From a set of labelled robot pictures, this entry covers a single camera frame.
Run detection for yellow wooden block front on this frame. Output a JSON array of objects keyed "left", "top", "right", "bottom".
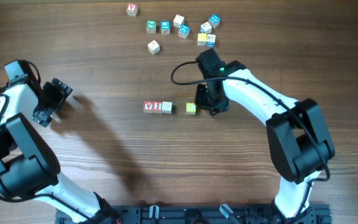
[{"left": 186, "top": 103, "right": 196, "bottom": 114}]

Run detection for yellow wooden block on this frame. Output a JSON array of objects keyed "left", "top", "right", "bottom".
[
  {"left": 186, "top": 103, "right": 196, "bottom": 114},
  {"left": 197, "top": 33, "right": 208, "bottom": 46}
]

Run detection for plain wooden block lowest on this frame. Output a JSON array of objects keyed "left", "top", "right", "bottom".
[{"left": 162, "top": 101, "right": 173, "bottom": 114}]

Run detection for red I wooden block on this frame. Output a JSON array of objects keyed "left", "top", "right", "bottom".
[{"left": 152, "top": 101, "right": 163, "bottom": 113}]

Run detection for block with blue side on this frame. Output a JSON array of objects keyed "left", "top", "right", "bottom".
[{"left": 206, "top": 34, "right": 216, "bottom": 47}]

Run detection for red A wooden block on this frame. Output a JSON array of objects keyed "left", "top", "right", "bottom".
[{"left": 143, "top": 101, "right": 154, "bottom": 113}]

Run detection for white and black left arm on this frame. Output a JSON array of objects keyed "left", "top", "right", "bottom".
[{"left": 0, "top": 60, "right": 121, "bottom": 223}]

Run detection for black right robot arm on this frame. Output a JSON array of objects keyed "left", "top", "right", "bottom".
[{"left": 195, "top": 49, "right": 335, "bottom": 223}]

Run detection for plain picture wooden block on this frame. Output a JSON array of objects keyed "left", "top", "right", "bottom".
[{"left": 200, "top": 22, "right": 213, "bottom": 34}]

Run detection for blue D wooden block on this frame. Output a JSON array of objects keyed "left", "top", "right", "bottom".
[{"left": 178, "top": 24, "right": 190, "bottom": 39}]

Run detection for blue top right block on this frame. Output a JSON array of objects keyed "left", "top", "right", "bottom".
[{"left": 208, "top": 14, "right": 221, "bottom": 29}]

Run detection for violin picture wooden block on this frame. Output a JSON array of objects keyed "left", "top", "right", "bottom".
[{"left": 147, "top": 40, "right": 160, "bottom": 55}]

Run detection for plain leaf wooden block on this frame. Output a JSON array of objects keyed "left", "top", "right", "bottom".
[{"left": 173, "top": 14, "right": 185, "bottom": 28}]

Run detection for blue letter wooden block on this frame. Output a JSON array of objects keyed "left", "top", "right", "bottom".
[{"left": 160, "top": 21, "right": 170, "bottom": 34}]

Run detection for green Z wooden block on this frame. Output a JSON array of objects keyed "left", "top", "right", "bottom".
[{"left": 146, "top": 20, "right": 157, "bottom": 34}]

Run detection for red Y wooden block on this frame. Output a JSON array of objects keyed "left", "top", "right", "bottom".
[{"left": 126, "top": 3, "right": 138, "bottom": 17}]

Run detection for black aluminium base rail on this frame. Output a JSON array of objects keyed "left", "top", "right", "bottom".
[{"left": 55, "top": 203, "right": 333, "bottom": 224}]

